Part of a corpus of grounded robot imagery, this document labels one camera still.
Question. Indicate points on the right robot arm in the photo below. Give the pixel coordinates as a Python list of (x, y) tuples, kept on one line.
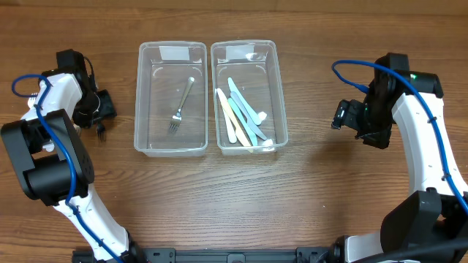
[(430, 225)]

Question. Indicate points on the clear plastic container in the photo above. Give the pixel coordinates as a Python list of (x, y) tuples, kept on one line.
[(254, 67), (162, 72)]

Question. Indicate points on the white plastic knife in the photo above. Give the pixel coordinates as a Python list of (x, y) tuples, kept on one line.
[(228, 128), (250, 122), (254, 116)]

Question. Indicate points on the cream yellow plastic knife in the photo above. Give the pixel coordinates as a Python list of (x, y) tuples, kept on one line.
[(237, 130)]

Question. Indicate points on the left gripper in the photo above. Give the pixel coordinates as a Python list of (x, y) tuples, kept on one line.
[(104, 106)]

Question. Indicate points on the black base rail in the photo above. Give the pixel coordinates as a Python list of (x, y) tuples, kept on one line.
[(301, 254)]

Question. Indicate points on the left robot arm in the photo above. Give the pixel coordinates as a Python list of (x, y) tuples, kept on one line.
[(53, 165)]

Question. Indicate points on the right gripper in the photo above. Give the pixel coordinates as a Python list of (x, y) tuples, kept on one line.
[(349, 117)]

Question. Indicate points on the right clear plastic container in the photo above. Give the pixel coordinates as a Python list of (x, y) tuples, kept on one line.
[(254, 67)]

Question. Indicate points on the light blue plastic knife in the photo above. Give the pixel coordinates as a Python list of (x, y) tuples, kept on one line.
[(252, 136)]

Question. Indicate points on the short metal fork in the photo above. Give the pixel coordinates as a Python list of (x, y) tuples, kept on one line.
[(101, 132)]

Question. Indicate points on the long metal fork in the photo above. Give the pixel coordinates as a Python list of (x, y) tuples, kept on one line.
[(176, 119)]

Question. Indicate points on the left clear plastic container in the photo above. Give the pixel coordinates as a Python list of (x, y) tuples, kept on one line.
[(162, 72)]

